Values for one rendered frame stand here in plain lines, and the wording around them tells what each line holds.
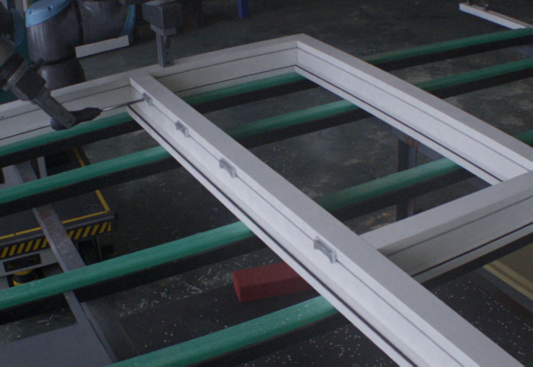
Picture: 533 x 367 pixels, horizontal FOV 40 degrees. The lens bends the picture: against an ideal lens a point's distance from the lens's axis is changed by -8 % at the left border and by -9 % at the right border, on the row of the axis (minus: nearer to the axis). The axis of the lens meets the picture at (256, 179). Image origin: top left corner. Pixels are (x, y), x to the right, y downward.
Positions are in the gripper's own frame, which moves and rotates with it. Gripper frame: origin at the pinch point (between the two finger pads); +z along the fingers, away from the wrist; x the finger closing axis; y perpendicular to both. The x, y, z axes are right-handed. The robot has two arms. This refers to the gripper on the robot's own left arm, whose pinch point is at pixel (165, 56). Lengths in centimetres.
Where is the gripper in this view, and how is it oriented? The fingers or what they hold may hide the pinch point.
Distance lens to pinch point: 176.4
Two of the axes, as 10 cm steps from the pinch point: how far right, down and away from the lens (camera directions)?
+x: -4.6, -3.8, 8.0
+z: 0.6, 8.9, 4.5
